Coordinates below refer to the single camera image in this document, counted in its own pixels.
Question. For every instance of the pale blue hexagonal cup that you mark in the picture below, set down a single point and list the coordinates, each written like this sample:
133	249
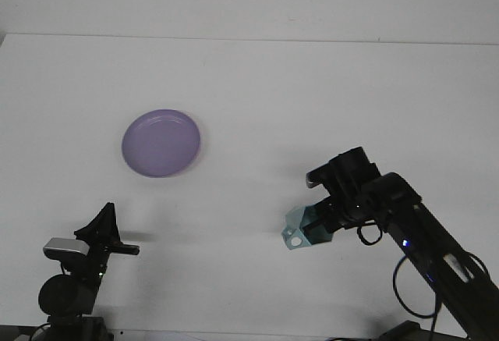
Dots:
296	220

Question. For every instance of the pale purple round plate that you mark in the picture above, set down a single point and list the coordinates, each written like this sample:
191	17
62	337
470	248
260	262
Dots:
161	144

